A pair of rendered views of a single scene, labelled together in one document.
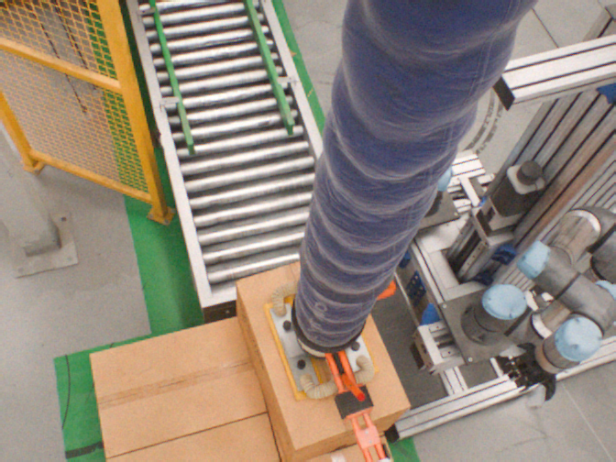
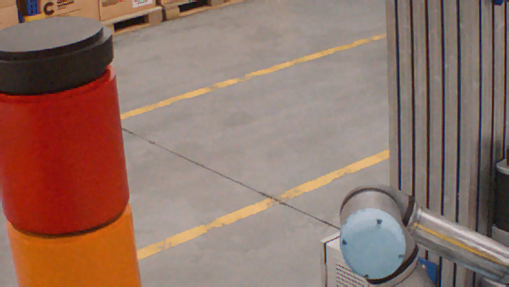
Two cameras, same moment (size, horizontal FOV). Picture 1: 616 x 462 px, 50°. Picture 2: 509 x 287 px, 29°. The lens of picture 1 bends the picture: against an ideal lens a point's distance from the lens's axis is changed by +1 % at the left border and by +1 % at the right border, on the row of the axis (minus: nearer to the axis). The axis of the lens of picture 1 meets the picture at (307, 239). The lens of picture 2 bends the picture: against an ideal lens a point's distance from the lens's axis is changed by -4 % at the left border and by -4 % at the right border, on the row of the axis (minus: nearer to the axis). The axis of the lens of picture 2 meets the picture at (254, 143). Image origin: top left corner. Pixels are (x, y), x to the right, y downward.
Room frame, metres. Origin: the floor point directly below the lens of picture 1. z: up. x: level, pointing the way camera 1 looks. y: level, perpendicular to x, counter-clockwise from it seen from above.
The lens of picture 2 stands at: (1.93, 1.33, 2.43)
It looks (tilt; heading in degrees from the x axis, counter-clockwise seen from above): 22 degrees down; 262
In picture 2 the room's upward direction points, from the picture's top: 4 degrees counter-clockwise
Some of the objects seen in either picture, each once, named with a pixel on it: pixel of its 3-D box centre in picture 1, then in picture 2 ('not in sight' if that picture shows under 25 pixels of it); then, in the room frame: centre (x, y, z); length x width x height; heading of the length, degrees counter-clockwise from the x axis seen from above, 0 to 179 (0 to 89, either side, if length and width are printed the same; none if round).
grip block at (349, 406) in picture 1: (353, 401); not in sight; (0.47, -0.22, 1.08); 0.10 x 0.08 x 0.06; 119
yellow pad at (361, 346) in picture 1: (346, 327); not in sight; (0.74, -0.18, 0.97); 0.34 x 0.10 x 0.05; 29
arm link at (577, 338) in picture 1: (572, 342); not in sight; (0.49, -0.56, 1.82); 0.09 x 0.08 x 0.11; 145
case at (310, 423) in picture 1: (314, 357); not in sight; (0.68, -0.10, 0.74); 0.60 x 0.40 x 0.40; 30
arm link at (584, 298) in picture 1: (590, 304); not in sight; (0.58, -0.60, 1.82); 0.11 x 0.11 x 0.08; 55
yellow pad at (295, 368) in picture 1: (293, 346); not in sight; (0.64, -0.02, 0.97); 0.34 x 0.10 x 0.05; 29
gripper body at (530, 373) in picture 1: (536, 366); not in sight; (0.48, -0.55, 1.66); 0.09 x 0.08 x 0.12; 119
